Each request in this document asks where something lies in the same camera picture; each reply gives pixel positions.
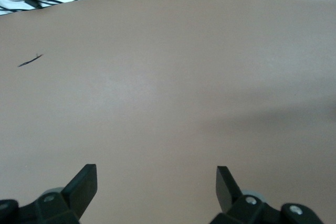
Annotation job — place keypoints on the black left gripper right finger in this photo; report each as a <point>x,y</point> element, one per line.
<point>231,200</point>

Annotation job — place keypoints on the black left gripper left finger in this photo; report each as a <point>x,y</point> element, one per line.
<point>76,195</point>

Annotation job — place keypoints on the brown table mat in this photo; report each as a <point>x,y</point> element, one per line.
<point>168,77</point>

